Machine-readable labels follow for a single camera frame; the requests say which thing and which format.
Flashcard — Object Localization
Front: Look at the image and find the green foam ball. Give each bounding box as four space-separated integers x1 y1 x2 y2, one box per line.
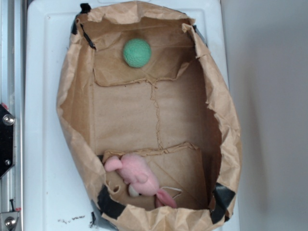
123 38 152 68

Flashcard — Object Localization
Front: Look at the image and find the brown paper bag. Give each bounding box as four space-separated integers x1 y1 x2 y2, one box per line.
57 1 242 231

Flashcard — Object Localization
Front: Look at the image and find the pink plush pig toy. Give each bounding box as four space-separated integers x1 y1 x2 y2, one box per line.
104 153 177 208

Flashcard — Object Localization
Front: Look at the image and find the white plastic tray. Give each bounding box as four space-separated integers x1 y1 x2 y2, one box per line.
23 0 240 231

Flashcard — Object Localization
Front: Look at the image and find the black metal bracket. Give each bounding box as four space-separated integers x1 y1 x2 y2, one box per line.
0 103 16 179

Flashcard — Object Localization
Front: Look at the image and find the aluminium frame rail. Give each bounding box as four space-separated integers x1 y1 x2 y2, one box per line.
0 0 27 231

